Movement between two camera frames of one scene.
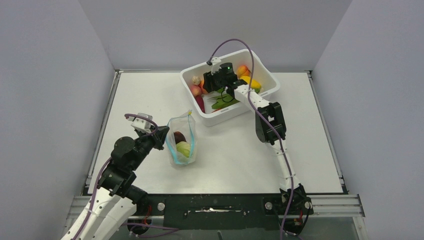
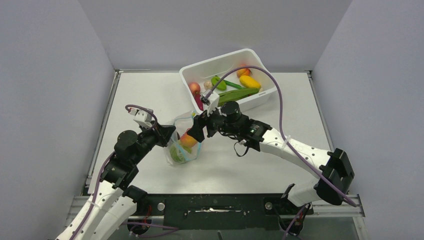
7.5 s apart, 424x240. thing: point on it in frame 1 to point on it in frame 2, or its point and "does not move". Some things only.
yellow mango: x=255 y=84 does not move
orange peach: x=203 y=91 to x=187 y=141
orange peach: x=243 y=70 does not move
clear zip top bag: x=181 y=139 does not move
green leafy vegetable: x=223 y=100 does not move
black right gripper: x=209 y=84 to x=202 y=120
